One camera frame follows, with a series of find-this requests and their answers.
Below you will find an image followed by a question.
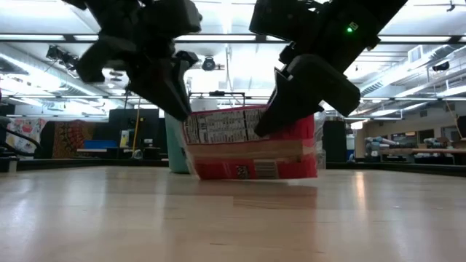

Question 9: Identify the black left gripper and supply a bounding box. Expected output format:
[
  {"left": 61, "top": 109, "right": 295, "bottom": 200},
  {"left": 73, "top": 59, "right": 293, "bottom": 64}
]
[{"left": 75, "top": 31, "right": 200, "bottom": 122}]

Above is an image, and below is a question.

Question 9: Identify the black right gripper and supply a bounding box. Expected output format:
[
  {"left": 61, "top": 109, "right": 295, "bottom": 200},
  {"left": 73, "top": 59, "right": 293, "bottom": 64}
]
[{"left": 253, "top": 0, "right": 380, "bottom": 138}]

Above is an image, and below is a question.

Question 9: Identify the red popcorn bag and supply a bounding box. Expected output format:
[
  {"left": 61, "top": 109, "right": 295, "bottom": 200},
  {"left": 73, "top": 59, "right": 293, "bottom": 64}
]
[{"left": 181, "top": 104, "right": 328, "bottom": 182}]

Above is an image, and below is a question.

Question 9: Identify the black ceiling spotlight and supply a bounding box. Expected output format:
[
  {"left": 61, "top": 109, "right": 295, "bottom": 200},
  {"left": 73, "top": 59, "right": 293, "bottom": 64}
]
[{"left": 201, "top": 55, "right": 217, "bottom": 72}]

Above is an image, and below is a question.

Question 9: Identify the white bucket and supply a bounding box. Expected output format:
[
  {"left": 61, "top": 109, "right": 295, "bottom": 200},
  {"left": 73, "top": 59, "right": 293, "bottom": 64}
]
[{"left": 190, "top": 97, "right": 219, "bottom": 112}]

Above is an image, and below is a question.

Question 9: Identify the black cabinet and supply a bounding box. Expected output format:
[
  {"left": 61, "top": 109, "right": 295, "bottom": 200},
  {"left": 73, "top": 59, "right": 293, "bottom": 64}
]
[{"left": 321, "top": 119, "right": 347, "bottom": 164}]

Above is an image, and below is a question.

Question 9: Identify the teal plastic basket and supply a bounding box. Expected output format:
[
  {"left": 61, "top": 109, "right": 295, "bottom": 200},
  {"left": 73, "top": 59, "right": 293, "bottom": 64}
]
[{"left": 164, "top": 111, "right": 191, "bottom": 175}]

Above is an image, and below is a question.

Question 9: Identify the black monitor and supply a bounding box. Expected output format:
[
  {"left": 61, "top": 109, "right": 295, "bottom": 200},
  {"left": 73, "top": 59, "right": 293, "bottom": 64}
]
[{"left": 108, "top": 108, "right": 160, "bottom": 151}]

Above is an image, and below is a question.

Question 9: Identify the blue box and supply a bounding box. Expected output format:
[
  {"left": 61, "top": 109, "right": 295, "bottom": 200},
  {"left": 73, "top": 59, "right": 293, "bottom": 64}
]
[{"left": 83, "top": 139, "right": 118, "bottom": 151}]

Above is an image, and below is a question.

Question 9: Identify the dark red patterned cloth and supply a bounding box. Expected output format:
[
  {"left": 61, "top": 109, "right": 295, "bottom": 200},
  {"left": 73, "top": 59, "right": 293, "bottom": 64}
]
[{"left": 50, "top": 119, "right": 97, "bottom": 159}]

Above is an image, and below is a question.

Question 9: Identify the wooden workbench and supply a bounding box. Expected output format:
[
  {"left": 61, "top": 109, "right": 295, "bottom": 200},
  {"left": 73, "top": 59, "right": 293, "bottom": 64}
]
[{"left": 377, "top": 146, "right": 466, "bottom": 156}]

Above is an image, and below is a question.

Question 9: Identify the white floral cloth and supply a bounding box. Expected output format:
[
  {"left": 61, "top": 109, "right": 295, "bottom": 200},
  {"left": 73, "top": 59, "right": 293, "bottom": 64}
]
[{"left": 4, "top": 116, "right": 48, "bottom": 157}]

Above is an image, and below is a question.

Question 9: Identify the black overhead crossbar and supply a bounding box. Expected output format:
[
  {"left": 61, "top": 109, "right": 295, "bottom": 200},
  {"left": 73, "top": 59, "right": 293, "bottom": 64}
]
[{"left": 0, "top": 33, "right": 466, "bottom": 45}]

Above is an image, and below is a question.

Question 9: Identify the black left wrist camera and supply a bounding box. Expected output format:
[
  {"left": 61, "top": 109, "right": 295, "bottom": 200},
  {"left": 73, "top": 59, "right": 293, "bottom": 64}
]
[{"left": 143, "top": 0, "right": 203, "bottom": 34}]

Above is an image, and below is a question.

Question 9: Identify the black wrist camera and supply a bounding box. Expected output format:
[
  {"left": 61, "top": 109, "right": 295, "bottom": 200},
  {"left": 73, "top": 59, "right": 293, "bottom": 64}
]
[
  {"left": 248, "top": 0, "right": 331, "bottom": 44},
  {"left": 143, "top": 0, "right": 203, "bottom": 34}
]

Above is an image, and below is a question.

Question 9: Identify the black cart handle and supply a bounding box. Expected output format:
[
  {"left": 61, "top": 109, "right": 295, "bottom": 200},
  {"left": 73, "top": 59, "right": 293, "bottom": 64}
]
[{"left": 189, "top": 90, "right": 246, "bottom": 107}]

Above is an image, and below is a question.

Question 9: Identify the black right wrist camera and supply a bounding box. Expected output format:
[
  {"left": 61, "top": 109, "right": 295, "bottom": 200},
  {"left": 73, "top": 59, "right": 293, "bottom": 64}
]
[{"left": 248, "top": 0, "right": 331, "bottom": 44}]

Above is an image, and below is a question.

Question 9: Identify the black aluminium table frame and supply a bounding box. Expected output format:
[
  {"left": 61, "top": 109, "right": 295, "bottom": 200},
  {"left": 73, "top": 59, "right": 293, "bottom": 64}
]
[{"left": 0, "top": 156, "right": 466, "bottom": 178}]

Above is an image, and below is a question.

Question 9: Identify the curved black cable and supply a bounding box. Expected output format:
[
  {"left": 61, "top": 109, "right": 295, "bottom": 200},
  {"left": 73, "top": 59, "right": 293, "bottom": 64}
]
[{"left": 0, "top": 125, "right": 42, "bottom": 159}]

